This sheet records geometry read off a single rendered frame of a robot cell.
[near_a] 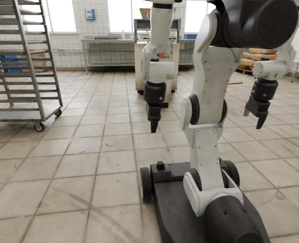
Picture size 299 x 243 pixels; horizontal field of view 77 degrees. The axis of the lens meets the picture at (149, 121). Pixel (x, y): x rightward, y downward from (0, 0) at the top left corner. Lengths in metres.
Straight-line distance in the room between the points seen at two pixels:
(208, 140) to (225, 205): 0.28
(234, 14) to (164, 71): 0.27
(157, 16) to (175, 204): 0.80
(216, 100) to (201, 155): 0.25
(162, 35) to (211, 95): 0.32
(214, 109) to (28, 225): 1.11
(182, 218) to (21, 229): 0.84
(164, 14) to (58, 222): 1.11
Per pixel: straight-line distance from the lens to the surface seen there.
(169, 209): 0.98
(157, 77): 0.71
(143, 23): 3.28
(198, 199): 0.84
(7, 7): 2.17
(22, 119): 2.33
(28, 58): 2.09
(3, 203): 1.51
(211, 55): 0.79
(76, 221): 1.22
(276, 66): 0.90
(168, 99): 2.63
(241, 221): 0.76
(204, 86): 0.78
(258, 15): 0.55
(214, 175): 0.92
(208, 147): 0.90
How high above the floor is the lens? 0.91
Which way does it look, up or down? 24 degrees down
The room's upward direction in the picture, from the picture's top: straight up
